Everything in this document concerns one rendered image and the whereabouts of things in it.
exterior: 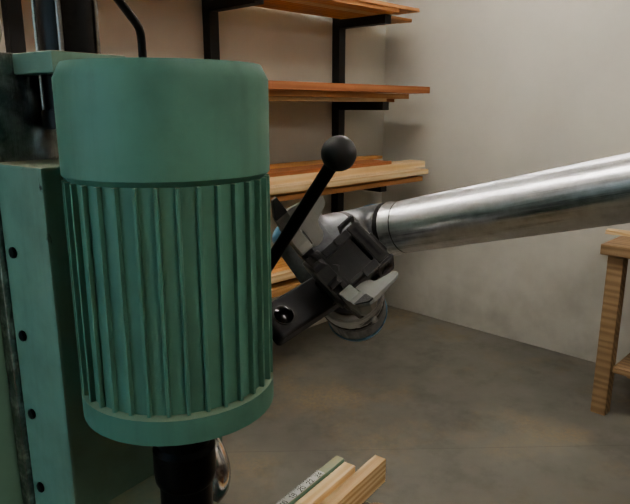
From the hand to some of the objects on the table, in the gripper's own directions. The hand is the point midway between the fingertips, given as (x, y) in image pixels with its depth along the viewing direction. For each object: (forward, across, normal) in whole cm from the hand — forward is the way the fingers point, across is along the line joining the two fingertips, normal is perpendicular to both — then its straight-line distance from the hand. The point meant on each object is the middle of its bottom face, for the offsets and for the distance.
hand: (314, 252), depth 61 cm
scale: (-17, +14, +34) cm, 40 cm away
